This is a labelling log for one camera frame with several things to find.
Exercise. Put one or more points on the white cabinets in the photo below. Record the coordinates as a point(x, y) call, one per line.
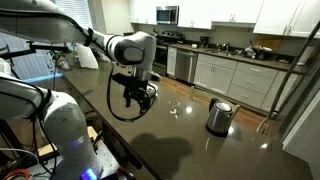
point(216, 76)
point(276, 15)

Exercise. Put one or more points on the stainless steel dishwasher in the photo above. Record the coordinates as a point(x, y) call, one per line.
point(186, 65)

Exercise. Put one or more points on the green potted plant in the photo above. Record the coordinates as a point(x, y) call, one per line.
point(61, 59)

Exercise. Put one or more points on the wooden cutting board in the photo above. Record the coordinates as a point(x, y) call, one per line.
point(268, 41)

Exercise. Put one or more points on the grey vertical blinds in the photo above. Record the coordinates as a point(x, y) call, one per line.
point(30, 66)

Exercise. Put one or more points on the stainless steel kettle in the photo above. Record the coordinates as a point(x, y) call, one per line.
point(218, 116)

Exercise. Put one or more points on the metal sink faucet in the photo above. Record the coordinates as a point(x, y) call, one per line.
point(226, 46)

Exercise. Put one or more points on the white window blinds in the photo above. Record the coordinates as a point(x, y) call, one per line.
point(78, 10)

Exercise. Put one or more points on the white bag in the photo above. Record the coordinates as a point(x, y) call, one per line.
point(87, 56)

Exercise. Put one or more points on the black coffee maker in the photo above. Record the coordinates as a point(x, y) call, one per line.
point(204, 41)

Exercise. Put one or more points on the stainless steel microwave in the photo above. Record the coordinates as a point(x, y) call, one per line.
point(166, 15)

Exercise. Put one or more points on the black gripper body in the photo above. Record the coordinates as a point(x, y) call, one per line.
point(138, 90)

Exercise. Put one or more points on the clear glass cup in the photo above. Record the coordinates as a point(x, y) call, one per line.
point(175, 108)

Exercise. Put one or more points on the white chair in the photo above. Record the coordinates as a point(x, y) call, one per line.
point(4, 66)

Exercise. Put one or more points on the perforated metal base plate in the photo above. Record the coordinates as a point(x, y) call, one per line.
point(108, 161)

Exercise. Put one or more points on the pile of dishes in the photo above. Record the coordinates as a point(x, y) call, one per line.
point(258, 51)

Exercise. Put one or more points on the black camera tripod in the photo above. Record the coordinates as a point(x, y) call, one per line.
point(43, 47)

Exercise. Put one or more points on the small white container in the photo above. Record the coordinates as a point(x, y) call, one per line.
point(194, 46)

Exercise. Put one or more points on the white lower cabinets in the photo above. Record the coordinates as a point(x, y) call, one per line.
point(216, 76)

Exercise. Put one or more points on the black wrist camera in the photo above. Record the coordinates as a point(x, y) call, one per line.
point(122, 80)

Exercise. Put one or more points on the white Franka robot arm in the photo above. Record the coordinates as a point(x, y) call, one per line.
point(140, 43)

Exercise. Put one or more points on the black stove range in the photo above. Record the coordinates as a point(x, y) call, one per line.
point(163, 56)

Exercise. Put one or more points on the white upper cabinets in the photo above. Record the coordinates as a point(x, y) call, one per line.
point(276, 15)

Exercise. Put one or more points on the grey metal pole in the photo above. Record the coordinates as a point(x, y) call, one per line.
point(293, 70)

